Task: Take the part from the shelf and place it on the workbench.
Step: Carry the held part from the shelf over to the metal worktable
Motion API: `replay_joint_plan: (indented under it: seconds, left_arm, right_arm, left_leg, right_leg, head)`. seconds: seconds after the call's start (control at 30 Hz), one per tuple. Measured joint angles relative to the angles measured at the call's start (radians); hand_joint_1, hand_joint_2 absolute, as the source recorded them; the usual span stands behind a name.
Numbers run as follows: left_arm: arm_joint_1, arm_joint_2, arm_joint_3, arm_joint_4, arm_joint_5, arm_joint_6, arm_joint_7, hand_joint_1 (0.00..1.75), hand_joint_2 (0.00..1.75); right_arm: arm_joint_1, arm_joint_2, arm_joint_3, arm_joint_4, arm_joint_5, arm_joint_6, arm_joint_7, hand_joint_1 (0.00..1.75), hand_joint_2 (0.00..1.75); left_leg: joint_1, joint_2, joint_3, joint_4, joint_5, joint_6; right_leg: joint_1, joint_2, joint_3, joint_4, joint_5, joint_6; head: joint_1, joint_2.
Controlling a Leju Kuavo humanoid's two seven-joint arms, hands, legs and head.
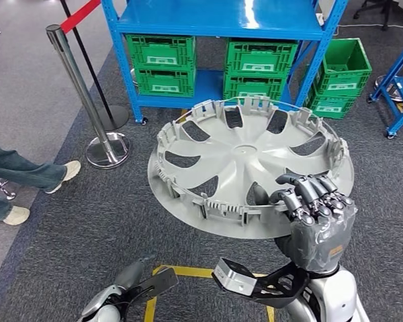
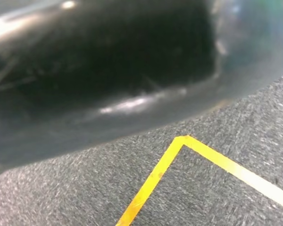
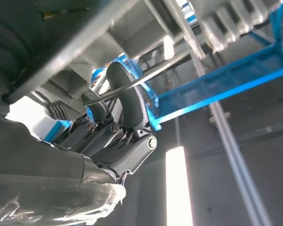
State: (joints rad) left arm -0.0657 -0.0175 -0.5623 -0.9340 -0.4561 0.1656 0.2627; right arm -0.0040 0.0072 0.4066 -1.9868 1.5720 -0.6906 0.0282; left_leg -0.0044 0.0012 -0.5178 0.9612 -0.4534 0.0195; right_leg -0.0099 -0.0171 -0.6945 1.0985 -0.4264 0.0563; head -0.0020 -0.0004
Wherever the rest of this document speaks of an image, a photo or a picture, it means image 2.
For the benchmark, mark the yellow floor tape square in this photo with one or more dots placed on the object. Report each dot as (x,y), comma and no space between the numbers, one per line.
(155,174)

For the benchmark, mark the glossy dark robot body shell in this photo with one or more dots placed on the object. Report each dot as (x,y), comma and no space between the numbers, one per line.
(108,62)

